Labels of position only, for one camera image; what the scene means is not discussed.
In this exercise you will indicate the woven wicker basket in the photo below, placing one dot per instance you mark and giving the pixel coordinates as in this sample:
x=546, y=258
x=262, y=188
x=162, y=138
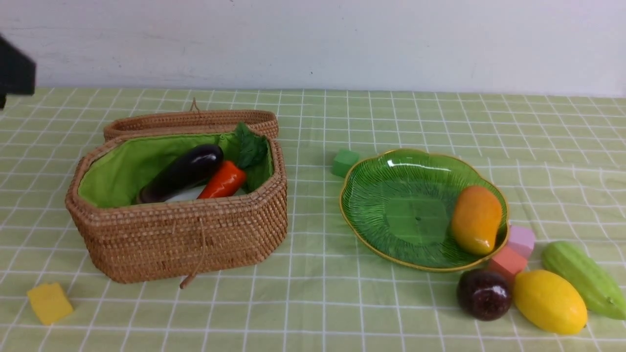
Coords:
x=166, y=240

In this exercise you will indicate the coral foam block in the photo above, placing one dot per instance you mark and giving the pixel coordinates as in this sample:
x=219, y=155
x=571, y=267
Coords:
x=508, y=263

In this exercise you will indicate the green glass leaf plate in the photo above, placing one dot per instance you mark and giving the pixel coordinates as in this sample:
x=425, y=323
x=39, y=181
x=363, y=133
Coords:
x=400, y=203

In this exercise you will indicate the wicker basket lid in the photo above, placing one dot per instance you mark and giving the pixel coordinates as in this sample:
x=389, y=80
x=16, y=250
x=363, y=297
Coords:
x=194, y=120

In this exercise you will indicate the yellow toy lemon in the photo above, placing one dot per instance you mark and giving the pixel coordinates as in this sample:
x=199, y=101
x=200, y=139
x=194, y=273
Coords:
x=550, y=302

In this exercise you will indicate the green foam cube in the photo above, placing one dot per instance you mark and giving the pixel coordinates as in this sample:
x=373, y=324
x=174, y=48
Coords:
x=344, y=160

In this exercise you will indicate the purple toy eggplant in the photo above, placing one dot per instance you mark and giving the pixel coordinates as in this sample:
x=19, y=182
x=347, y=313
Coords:
x=189, y=170

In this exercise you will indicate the orange toy carrot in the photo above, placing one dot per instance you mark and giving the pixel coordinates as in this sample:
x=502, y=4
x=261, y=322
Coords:
x=232, y=175

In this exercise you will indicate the white toy radish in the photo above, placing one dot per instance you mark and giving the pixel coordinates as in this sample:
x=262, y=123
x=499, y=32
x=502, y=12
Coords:
x=187, y=195

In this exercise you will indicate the pink foam cube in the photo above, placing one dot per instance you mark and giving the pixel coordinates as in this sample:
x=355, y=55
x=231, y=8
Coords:
x=521, y=240

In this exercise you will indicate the orange toy mango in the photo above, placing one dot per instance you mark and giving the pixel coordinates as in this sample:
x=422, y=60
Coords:
x=476, y=219

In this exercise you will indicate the yellow foam block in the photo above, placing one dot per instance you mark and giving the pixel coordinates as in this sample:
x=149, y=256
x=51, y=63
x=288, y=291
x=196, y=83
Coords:
x=49, y=303

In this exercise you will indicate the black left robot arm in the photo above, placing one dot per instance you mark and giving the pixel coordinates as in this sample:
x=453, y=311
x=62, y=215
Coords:
x=17, y=71

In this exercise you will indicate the light green toy gourd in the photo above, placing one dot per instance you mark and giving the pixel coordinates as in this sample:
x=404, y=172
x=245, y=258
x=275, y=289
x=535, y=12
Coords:
x=598, y=289

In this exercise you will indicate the dark red passion fruit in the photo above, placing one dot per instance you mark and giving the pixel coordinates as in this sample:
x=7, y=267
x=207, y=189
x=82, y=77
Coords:
x=484, y=294

